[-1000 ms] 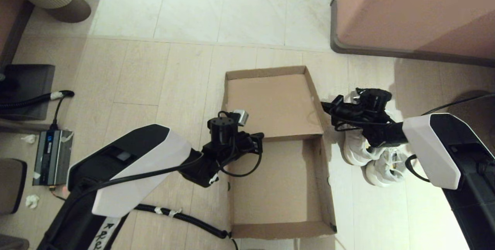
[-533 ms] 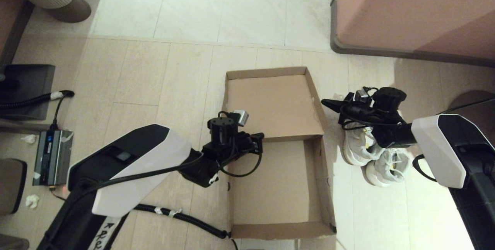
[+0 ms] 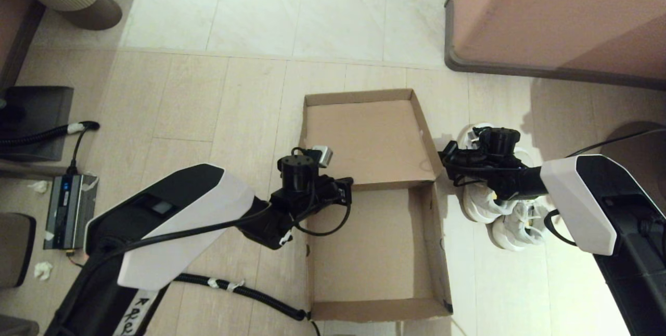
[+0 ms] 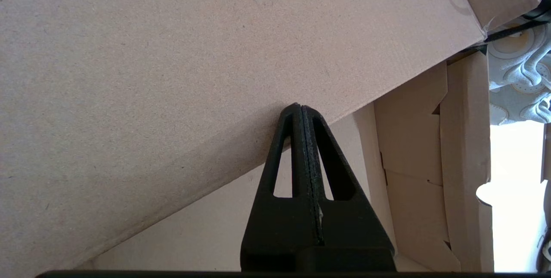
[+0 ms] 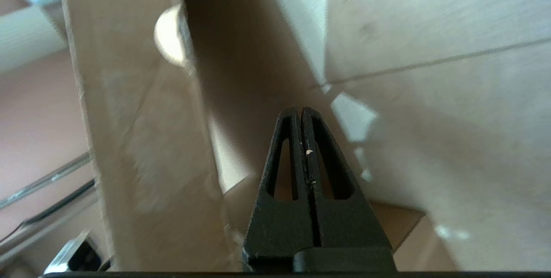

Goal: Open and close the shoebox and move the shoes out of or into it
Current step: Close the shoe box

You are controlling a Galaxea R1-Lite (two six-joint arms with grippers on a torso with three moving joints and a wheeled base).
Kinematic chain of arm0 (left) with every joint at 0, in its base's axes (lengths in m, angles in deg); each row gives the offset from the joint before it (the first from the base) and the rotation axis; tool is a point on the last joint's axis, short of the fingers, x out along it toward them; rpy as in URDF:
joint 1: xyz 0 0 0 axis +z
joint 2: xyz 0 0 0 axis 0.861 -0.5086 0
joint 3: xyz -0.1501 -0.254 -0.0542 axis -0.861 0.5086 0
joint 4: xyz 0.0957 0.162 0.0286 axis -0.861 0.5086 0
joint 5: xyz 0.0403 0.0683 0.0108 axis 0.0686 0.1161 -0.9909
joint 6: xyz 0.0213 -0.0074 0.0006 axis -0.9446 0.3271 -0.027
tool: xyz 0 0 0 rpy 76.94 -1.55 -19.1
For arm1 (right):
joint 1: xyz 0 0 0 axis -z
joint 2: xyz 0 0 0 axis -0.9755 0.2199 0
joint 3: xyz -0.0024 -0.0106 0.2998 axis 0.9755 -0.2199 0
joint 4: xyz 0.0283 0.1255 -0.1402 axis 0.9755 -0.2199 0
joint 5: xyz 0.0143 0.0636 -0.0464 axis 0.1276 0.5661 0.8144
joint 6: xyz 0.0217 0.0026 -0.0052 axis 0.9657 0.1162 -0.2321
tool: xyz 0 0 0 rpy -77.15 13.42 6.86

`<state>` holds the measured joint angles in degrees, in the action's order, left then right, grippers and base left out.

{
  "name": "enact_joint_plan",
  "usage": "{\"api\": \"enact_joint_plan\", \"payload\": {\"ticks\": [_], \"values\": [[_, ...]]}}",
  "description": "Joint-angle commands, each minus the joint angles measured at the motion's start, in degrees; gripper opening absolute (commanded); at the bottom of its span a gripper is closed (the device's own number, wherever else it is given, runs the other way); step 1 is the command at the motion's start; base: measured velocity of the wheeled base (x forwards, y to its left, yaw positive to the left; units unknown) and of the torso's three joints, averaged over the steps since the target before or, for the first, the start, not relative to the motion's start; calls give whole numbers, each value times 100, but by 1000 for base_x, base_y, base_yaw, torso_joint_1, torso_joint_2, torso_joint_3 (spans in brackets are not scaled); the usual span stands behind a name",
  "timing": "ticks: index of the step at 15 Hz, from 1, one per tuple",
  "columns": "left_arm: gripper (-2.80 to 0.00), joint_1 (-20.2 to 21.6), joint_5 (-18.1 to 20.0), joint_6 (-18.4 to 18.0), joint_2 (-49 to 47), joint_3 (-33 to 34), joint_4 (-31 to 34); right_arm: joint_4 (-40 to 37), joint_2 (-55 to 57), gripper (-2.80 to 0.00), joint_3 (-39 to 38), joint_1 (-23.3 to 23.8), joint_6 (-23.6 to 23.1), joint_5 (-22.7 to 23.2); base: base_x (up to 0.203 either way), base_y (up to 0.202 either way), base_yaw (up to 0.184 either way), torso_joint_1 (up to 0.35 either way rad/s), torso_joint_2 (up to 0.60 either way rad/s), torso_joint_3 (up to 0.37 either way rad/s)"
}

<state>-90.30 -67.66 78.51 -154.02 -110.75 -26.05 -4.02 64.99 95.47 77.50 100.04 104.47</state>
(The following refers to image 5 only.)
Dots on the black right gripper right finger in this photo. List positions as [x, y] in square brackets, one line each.
[353, 230]

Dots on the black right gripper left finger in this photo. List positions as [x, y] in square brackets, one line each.
[275, 235]

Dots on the brown cardboard shoe box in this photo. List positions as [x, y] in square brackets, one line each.
[129, 118]

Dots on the silver black power supply box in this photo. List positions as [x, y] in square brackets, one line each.
[77, 254]

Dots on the beige ribbed cylinder bin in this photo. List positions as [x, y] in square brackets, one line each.
[26, 37]

